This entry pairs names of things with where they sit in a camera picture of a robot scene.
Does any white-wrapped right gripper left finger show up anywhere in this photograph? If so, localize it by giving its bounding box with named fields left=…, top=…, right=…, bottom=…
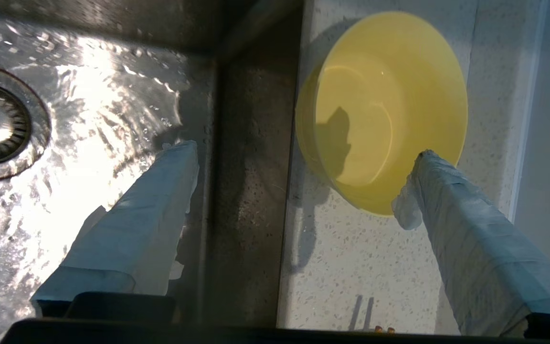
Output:
left=31, top=140, right=200, bottom=323

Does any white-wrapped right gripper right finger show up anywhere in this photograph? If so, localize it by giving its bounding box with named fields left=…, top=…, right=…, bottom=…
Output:
left=392, top=150, right=550, bottom=337

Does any stainless steel sink basin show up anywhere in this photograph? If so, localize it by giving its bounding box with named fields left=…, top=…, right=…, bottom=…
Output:
left=0, top=0, right=304, bottom=330

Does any yellow plastic bowl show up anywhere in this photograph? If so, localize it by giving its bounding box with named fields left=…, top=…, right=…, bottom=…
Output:
left=296, top=11, right=469, bottom=216

